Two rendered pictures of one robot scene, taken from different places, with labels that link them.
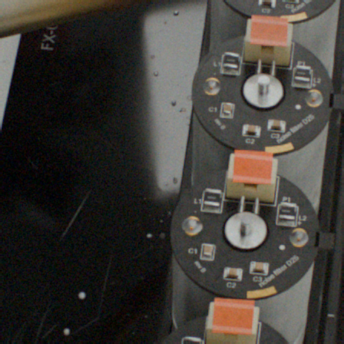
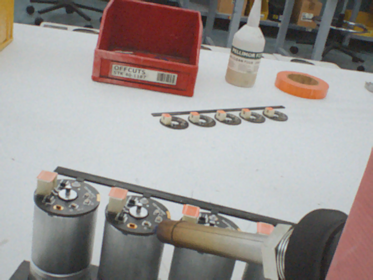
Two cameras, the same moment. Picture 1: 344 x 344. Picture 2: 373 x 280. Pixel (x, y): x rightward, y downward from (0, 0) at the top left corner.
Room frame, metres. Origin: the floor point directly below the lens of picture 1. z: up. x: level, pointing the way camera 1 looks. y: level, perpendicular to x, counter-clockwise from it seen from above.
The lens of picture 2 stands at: (0.21, 0.15, 0.92)
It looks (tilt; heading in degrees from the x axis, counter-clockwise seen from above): 25 degrees down; 267
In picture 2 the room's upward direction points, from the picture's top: 11 degrees clockwise
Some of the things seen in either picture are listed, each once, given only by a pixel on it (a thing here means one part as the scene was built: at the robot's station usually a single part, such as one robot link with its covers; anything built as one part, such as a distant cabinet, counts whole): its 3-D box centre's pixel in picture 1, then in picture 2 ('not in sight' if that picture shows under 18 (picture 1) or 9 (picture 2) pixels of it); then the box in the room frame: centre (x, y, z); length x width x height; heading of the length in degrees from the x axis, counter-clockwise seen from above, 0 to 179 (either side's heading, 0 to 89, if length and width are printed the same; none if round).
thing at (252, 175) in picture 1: (251, 182); (266, 236); (0.17, -0.01, 0.82); 0.01 x 0.01 x 0.01; 83
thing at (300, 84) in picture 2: not in sight; (301, 84); (0.07, -0.42, 0.76); 0.06 x 0.06 x 0.01
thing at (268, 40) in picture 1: (268, 46); (191, 218); (0.19, -0.02, 0.82); 0.01 x 0.01 x 0.01; 83
